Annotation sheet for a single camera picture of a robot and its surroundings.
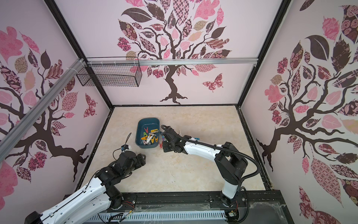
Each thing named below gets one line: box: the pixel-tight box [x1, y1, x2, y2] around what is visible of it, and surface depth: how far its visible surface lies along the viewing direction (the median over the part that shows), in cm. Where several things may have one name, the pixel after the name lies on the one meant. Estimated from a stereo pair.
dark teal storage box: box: [135, 118, 160, 149], surface depth 104 cm
